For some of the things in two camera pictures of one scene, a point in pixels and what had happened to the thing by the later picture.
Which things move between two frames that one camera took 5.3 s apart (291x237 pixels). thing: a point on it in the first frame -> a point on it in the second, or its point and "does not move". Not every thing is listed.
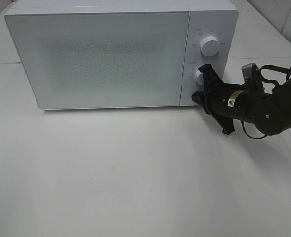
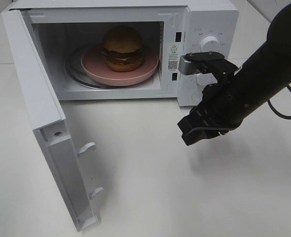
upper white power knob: x=210 y=46 does not move
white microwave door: x=88 y=59 -> x=48 y=118
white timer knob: x=199 y=78 does not move
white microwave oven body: x=99 y=54 does not move
